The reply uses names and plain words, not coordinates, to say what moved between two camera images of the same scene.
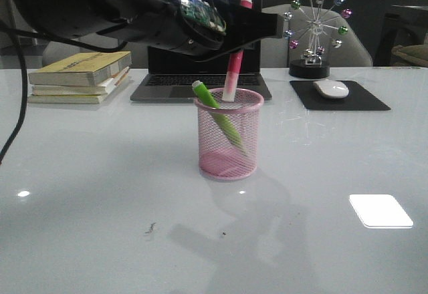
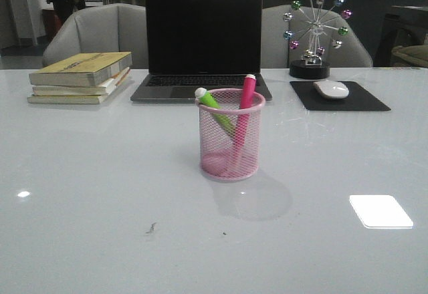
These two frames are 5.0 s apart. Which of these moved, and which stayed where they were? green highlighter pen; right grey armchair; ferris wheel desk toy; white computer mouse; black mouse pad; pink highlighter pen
Moved: green highlighter pen; pink highlighter pen
Stayed: black mouse pad; white computer mouse; right grey armchair; ferris wheel desk toy
